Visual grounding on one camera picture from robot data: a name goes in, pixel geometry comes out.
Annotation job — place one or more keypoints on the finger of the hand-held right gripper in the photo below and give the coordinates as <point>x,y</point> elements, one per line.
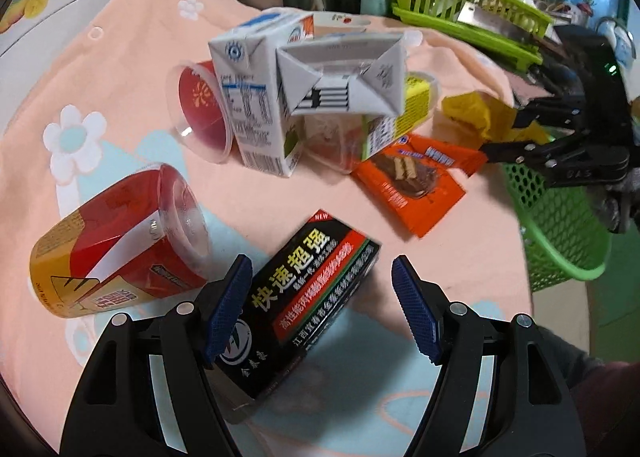
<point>550,112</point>
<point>540,151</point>

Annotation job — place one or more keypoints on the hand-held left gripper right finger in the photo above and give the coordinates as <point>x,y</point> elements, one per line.
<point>415,309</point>

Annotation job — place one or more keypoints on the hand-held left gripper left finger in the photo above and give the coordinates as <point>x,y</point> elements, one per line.
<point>227,309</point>

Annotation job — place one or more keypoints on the black printed cardboard box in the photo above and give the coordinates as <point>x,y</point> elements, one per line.
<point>300,297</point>

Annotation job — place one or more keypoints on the green mesh basket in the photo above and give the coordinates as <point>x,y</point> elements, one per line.
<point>555,227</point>

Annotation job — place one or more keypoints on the yellow plastic bag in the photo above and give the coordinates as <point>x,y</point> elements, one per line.
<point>470,109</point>

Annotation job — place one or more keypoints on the orange wafer wrapper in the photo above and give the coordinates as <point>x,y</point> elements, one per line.
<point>425,197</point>

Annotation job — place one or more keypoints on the clear plastic cup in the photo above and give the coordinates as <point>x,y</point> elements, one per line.
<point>417,102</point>

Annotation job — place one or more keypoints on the red plastic cup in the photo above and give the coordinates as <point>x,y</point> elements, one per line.
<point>200,107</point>

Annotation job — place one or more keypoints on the white blue-print milk carton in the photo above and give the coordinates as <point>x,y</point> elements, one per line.
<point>250,102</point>

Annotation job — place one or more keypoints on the person's right hand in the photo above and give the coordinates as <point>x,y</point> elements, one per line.
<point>617,207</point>

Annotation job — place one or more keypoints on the steel cleaver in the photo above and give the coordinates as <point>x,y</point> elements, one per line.
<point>500,22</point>

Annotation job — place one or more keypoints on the person's dark clothing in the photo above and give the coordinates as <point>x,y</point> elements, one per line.
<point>600,387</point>

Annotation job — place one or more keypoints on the white patterned plate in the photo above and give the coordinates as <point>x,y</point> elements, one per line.
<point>345,19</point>

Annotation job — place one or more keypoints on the peach flower-print towel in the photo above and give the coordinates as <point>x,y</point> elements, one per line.
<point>125,87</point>

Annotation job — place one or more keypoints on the fruit wall sticker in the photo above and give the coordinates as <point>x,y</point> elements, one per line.
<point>27,9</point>

